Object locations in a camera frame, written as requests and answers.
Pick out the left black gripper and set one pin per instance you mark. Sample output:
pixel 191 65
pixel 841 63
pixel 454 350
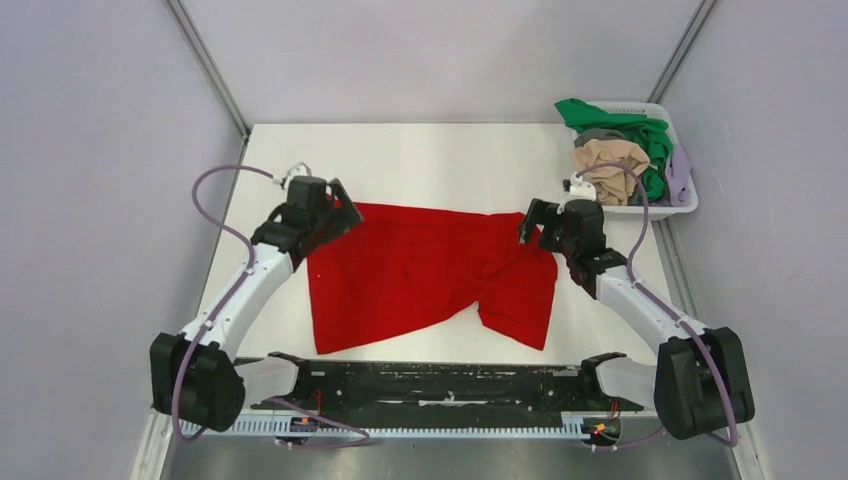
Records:
pixel 343 219

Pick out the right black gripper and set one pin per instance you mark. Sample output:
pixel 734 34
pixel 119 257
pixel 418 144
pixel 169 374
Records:
pixel 539 213

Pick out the red t shirt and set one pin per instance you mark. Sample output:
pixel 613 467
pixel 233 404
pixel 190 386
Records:
pixel 405 269

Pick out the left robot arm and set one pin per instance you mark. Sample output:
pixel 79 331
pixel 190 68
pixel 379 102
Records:
pixel 194 374

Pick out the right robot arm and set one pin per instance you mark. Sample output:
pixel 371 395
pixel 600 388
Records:
pixel 699 384

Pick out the beige t shirt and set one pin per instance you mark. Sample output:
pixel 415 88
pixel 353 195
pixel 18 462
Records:
pixel 600 161

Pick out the grey t shirt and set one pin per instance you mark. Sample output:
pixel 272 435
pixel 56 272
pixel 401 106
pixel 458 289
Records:
pixel 600 134

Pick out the green t shirt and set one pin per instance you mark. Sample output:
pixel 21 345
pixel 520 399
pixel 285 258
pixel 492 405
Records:
pixel 650 133

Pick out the lilac t shirt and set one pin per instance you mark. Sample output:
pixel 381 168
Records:
pixel 677 173

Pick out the white plastic basket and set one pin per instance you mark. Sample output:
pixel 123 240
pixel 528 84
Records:
pixel 664 209

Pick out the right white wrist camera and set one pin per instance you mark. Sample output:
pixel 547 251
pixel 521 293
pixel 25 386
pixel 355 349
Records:
pixel 576 187

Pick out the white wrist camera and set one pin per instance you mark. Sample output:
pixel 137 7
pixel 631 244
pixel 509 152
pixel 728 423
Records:
pixel 299 169
pixel 576 187

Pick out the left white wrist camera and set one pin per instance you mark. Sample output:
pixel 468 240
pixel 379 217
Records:
pixel 299 169

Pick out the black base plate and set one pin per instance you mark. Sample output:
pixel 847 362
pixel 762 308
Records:
pixel 447 395

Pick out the white slotted cable duct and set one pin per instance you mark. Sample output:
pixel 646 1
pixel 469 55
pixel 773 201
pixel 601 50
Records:
pixel 297 427

